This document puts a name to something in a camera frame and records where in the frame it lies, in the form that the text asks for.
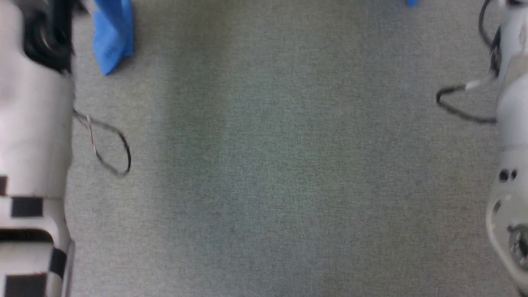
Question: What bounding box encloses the grey fabric sofa cushion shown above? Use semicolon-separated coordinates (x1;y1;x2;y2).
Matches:
62;0;521;297

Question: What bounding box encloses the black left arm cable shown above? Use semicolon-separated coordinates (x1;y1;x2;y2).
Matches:
73;109;132;177

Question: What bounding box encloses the blue and white garment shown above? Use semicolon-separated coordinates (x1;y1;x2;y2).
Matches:
93;0;419;76

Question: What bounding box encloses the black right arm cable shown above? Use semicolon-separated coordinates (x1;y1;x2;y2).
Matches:
436;0;502;124

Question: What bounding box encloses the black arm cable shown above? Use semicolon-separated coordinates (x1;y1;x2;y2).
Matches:
73;109;132;177
436;0;502;124

